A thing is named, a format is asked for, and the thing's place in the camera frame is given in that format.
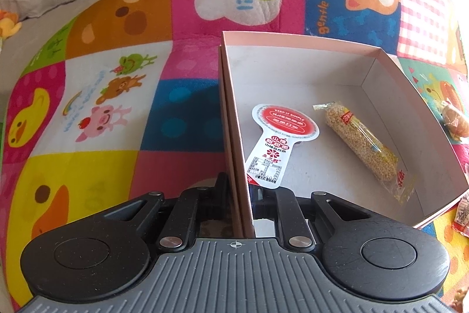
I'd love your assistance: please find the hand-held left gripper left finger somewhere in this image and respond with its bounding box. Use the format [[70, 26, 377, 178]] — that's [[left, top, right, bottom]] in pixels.
[[106, 172, 230, 252]]

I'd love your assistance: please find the colourful cartoon printed blanket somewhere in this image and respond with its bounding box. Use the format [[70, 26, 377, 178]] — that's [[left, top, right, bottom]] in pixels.
[[0, 0, 469, 313]]

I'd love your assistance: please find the orange yellow plush toy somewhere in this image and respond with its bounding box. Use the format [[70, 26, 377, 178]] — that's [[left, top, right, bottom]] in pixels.
[[0, 9, 23, 41]]

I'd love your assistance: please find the white red lollipop-shaped snack packet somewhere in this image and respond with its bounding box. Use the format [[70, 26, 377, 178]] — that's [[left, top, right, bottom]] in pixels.
[[245, 103, 320, 188]]

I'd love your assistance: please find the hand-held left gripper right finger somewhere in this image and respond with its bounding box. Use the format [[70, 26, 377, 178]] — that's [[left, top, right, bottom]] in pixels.
[[253, 187, 369, 249]]

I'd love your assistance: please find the pink cardboard box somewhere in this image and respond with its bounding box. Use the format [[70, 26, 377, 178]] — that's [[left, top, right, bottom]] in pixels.
[[219, 31, 469, 239]]

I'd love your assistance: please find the grain bar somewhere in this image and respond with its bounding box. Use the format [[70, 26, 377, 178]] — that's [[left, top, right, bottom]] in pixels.
[[312, 100, 417, 204]]

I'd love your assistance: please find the bread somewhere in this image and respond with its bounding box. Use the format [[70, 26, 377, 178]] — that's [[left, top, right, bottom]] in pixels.
[[437, 97, 469, 142]]

